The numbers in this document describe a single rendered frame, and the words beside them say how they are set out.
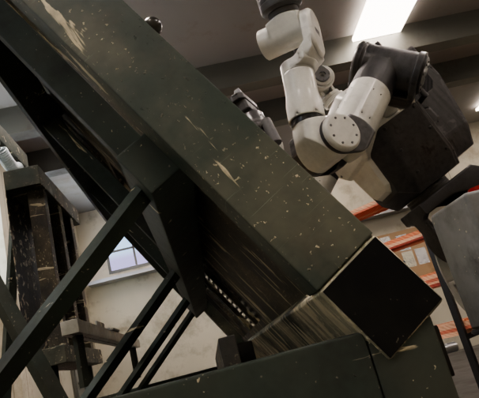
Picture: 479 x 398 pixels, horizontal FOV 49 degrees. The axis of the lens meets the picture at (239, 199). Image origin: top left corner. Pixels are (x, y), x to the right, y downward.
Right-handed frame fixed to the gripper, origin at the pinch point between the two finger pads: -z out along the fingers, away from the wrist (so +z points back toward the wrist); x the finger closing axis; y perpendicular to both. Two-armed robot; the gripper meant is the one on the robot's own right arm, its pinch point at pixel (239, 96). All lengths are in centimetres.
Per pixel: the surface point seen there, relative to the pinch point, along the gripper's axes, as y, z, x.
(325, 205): -25, 87, 67
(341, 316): -20, 100, 65
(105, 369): 60, 70, 24
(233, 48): 70, -323, -281
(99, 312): 567, -281, -522
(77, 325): 66, 54, 25
